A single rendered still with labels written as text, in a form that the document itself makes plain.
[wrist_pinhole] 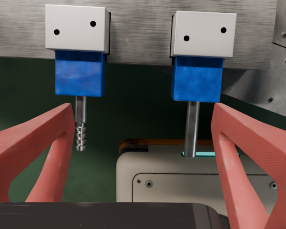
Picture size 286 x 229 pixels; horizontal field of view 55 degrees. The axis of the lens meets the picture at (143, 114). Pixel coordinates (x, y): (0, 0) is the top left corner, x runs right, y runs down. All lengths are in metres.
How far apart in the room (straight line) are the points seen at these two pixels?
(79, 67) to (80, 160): 0.97
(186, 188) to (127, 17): 0.73
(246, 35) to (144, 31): 0.09
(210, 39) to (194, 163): 0.69
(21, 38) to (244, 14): 0.21
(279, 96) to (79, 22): 0.24
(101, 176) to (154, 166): 0.38
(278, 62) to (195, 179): 0.63
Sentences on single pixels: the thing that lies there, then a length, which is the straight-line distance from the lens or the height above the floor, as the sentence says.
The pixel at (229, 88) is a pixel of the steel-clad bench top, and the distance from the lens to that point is 0.33.
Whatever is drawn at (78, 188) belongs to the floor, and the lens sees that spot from 1.26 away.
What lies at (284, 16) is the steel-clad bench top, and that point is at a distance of 0.36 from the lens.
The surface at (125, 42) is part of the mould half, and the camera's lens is 0.26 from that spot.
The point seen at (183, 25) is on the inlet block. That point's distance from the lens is 0.24.
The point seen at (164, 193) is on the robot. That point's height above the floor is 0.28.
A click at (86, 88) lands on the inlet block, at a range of 0.26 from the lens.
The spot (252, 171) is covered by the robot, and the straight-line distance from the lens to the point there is 0.96.
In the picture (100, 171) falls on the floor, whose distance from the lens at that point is 1.21.
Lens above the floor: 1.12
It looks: 81 degrees down
